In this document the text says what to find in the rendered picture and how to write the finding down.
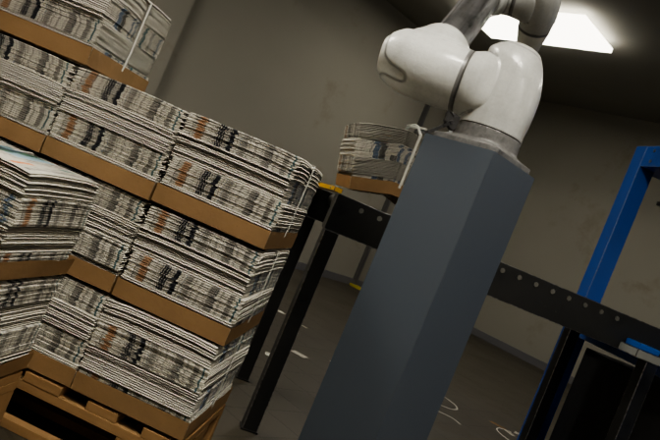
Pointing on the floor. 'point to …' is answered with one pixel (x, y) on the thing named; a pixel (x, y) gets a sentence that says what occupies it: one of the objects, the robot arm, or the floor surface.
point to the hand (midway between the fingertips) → (416, 106)
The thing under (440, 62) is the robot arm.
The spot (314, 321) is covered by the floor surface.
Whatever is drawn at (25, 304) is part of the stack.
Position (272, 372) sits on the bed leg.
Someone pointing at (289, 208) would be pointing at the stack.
